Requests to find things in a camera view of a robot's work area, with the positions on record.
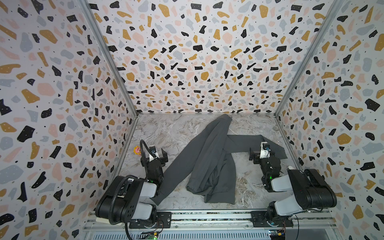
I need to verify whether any dark grey zip jacket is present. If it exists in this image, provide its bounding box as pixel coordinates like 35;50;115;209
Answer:
152;114;287;205

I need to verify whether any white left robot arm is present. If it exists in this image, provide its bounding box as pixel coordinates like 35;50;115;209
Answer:
95;147;168;228

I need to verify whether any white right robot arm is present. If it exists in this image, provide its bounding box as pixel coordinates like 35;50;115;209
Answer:
249;147;337;223

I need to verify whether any pink yellow small toy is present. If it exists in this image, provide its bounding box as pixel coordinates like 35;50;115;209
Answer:
134;146;141;156

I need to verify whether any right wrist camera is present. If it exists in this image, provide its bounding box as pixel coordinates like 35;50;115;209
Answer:
260;142;271;159

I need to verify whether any black corrugated cable hose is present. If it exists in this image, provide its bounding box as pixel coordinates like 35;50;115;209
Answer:
108;139;154;226

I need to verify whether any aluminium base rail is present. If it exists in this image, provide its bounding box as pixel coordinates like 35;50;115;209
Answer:
84;209;342;240

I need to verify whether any right corner aluminium post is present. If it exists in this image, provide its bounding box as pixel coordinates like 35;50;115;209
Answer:
274;0;346;117

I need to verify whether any corner aluminium post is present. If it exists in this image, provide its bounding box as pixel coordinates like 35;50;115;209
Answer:
274;0;346;117
76;0;139;117

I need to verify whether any left corner aluminium post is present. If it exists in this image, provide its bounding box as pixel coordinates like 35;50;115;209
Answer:
76;0;139;117

